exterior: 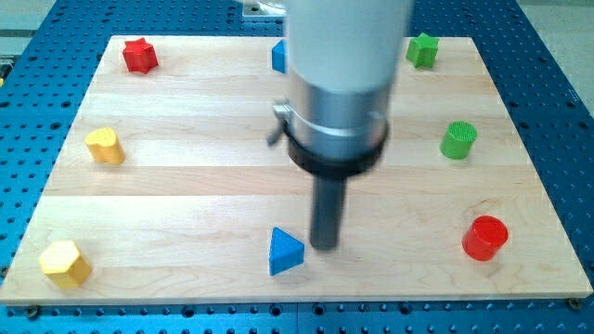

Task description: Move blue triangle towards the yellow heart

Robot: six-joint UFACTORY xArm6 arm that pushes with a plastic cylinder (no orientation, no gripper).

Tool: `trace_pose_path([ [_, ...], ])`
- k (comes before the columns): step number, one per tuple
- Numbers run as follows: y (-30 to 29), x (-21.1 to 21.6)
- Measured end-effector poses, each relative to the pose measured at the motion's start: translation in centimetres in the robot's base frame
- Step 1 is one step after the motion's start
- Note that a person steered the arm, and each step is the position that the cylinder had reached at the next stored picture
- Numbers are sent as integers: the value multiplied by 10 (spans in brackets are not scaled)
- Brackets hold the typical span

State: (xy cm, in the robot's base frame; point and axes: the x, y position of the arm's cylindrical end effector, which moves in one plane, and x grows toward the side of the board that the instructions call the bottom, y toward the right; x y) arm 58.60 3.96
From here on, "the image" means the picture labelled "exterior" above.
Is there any blue triangle block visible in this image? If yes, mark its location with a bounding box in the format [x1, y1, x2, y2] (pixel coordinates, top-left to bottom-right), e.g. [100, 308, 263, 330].
[268, 227, 305, 276]

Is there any blue block behind arm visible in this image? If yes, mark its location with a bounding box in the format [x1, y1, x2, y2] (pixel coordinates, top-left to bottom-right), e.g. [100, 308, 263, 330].
[271, 39, 287, 73]

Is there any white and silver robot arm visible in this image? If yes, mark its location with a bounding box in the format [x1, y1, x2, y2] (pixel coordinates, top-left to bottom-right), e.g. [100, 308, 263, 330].
[278, 0, 414, 179]

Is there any yellow heart block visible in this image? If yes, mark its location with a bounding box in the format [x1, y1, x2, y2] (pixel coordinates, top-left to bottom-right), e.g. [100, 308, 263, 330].
[84, 127, 125, 165]

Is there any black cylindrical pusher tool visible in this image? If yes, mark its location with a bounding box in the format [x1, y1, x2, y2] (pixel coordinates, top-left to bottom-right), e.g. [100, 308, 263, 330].
[309, 177, 347, 251]

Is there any light wooden board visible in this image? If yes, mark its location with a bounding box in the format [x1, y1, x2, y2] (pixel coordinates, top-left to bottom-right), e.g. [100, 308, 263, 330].
[1, 36, 592, 305]

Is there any green cylinder block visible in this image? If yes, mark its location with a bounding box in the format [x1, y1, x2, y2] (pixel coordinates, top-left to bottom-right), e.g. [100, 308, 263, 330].
[440, 121, 478, 160]

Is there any green star block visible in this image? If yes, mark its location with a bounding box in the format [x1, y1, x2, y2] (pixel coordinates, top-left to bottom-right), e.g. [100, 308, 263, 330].
[406, 32, 439, 68]

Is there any red star block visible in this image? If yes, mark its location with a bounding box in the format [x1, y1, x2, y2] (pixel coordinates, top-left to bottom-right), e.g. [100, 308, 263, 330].
[123, 37, 159, 74]

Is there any red cylinder block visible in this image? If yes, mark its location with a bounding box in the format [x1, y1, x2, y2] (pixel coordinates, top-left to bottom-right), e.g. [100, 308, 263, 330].
[461, 215, 509, 262]

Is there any yellow hexagon block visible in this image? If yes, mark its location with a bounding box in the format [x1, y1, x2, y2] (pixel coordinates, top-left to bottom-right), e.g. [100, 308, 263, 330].
[38, 240, 92, 289]

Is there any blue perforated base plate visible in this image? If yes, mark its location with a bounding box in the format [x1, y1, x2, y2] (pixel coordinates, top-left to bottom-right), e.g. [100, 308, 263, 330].
[1, 1, 593, 333]

